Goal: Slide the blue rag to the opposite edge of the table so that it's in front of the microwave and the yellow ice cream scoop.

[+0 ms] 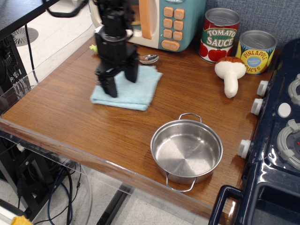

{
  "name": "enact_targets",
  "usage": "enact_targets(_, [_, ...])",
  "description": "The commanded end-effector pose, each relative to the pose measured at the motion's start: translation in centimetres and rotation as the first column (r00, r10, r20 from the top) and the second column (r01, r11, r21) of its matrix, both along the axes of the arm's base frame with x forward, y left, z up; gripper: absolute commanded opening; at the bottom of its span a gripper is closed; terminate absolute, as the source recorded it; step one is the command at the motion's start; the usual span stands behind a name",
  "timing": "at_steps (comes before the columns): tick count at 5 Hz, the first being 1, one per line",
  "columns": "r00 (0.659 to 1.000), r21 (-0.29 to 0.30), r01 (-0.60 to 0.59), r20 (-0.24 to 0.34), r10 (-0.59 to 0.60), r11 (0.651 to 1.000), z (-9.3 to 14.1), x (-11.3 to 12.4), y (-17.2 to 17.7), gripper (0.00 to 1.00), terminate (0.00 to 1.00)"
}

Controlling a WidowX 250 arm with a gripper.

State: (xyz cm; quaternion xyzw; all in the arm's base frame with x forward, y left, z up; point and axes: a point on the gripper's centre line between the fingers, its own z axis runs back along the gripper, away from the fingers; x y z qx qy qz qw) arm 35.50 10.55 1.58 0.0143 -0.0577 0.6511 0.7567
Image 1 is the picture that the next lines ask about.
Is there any black side desk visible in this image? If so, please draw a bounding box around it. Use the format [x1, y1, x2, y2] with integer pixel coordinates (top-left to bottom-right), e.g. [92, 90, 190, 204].
[0, 0, 46, 40]

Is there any dark blue toy stove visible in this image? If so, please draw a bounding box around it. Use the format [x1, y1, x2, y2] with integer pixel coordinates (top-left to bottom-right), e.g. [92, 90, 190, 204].
[209, 39, 300, 225]

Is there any stainless steel pot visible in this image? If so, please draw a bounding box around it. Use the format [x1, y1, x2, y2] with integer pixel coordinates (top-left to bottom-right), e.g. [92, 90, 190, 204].
[150, 113, 224, 193]

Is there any plush toy mushroom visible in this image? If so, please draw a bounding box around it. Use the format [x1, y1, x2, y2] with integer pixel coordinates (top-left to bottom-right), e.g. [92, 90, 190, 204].
[215, 57, 246, 98]

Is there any clear acrylic table guard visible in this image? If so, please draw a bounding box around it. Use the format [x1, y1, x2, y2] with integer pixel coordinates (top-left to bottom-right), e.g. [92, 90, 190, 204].
[0, 38, 215, 215]

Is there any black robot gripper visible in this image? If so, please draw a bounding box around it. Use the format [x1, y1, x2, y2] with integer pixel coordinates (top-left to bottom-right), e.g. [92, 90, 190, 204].
[95, 30, 139, 98]

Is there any tomato sauce can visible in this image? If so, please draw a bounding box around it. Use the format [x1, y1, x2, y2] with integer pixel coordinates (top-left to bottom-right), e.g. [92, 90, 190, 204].
[199, 7, 241, 63]

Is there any light blue rag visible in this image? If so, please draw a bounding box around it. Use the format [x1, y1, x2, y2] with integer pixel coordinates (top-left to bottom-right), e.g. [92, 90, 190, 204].
[90, 66, 163, 111]

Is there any blue floor cable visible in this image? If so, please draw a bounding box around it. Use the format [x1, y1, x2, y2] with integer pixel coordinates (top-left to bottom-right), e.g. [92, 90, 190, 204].
[47, 167, 73, 225]

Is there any pineapple slices can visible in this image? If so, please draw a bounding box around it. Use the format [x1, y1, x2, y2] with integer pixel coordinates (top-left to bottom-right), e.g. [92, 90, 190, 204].
[236, 30, 278, 75]

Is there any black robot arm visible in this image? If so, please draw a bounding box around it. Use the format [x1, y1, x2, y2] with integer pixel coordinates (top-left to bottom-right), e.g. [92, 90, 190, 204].
[93, 0, 139, 98]

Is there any black floor cable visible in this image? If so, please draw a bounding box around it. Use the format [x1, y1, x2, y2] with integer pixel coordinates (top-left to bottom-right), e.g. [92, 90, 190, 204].
[32, 164, 83, 225]

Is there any green handled metal spoon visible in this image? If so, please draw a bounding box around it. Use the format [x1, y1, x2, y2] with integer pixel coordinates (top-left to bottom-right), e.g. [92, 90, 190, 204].
[89, 45, 159, 65]

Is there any teal toy microwave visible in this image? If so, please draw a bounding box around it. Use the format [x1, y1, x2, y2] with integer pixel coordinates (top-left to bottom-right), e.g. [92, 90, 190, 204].
[89, 0, 206, 52]

